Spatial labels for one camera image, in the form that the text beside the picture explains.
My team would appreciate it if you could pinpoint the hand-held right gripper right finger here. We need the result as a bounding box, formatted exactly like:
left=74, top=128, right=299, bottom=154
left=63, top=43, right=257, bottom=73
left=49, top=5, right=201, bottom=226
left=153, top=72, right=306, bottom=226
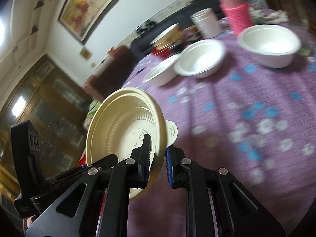
left=165, top=146, right=287, bottom=237

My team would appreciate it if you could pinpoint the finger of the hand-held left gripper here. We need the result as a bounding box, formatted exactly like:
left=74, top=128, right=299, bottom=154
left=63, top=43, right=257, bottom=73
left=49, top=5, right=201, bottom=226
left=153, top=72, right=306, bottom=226
left=52, top=154, right=119, bottom=186

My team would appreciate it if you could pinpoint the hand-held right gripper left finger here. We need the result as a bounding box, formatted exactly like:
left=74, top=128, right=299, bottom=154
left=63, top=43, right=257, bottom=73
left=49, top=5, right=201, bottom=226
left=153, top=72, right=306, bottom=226
left=25, top=134, right=152, bottom=237

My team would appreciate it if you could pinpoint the white paper bowl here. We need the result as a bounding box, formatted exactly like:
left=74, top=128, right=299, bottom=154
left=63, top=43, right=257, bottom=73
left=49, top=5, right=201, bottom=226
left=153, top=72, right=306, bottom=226
left=173, top=39, right=226, bottom=79
left=142, top=54, right=181, bottom=87
left=238, top=24, right=302, bottom=69

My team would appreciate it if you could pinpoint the dark wooden display cabinet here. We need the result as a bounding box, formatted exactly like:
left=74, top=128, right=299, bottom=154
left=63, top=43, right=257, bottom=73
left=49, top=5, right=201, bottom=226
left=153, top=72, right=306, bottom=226
left=0, top=54, right=93, bottom=203

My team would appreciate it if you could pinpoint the green cloth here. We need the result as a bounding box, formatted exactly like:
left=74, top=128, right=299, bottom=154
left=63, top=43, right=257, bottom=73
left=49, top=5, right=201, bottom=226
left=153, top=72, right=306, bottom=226
left=86, top=99, right=102, bottom=119

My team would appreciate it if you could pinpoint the purple floral tablecloth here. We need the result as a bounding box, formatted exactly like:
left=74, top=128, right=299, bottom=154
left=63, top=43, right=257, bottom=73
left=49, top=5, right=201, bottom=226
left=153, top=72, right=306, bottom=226
left=123, top=7, right=316, bottom=237

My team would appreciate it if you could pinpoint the brown armchair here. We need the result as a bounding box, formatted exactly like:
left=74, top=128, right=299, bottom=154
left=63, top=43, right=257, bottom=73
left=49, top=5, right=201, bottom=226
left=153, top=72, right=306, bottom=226
left=83, top=45, right=139, bottom=102

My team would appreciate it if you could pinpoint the round red plate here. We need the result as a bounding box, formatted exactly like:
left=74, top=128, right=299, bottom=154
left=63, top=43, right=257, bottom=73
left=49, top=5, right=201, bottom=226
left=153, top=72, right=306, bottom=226
left=152, top=48, right=174, bottom=58

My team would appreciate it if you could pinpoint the black leather sofa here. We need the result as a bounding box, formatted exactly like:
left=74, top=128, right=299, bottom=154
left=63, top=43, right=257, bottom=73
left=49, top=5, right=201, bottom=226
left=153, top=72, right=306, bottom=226
left=130, top=0, right=223, bottom=62

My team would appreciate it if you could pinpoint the white cylindrical container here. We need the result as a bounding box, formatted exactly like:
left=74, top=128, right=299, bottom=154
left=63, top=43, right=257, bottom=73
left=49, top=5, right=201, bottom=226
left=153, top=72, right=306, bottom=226
left=190, top=8, right=223, bottom=39

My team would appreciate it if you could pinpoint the pink thermos bottle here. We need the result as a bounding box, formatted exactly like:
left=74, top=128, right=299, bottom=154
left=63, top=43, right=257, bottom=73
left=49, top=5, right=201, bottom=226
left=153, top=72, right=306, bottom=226
left=217, top=0, right=255, bottom=36

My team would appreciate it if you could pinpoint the white crumpled cloth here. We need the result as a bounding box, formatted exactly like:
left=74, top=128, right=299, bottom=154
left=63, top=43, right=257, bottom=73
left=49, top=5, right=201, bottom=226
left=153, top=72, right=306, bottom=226
left=252, top=8, right=289, bottom=24

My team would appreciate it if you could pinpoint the small yellow wall picture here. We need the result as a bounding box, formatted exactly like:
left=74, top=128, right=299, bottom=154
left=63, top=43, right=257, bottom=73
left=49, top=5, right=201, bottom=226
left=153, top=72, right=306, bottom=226
left=79, top=47, right=93, bottom=60

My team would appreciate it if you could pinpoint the framed wall painting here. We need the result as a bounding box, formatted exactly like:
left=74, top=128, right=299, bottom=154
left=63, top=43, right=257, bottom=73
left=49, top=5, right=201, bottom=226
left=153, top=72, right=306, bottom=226
left=57, top=0, right=144, bottom=45

